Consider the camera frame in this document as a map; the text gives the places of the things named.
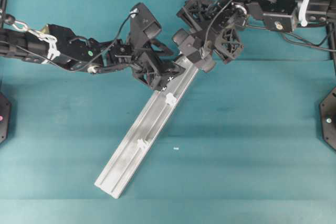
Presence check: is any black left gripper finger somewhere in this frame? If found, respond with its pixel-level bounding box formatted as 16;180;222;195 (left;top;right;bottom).
159;61;186;81

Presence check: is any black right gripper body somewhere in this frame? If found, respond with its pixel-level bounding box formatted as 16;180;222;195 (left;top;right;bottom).
176;0;244;63

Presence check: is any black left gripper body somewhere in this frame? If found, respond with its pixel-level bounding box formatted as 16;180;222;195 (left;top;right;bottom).
110;39;174;90

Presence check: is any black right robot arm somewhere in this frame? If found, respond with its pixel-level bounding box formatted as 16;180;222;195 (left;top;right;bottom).
172;0;335;71

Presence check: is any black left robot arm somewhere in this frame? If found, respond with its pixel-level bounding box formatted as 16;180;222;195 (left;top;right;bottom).
1;25;185;91

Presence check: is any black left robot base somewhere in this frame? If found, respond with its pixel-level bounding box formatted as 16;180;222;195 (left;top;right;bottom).
0;92;12;143

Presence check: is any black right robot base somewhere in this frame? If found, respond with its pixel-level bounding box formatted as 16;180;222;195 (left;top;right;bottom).
319;88;335;150

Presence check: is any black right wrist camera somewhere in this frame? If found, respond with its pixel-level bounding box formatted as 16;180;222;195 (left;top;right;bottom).
172;28;216;72

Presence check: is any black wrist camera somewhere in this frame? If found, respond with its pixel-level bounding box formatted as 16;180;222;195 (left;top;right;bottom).
172;28;216;72
130;2;162;48

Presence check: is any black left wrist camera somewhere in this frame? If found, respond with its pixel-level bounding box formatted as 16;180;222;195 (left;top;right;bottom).
130;2;162;48

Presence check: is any silver aluminium rail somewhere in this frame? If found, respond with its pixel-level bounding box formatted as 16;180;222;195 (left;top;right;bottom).
94;56;198;199

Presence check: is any black camera stand frame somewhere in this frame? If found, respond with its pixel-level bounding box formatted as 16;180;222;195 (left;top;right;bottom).
320;0;336;72

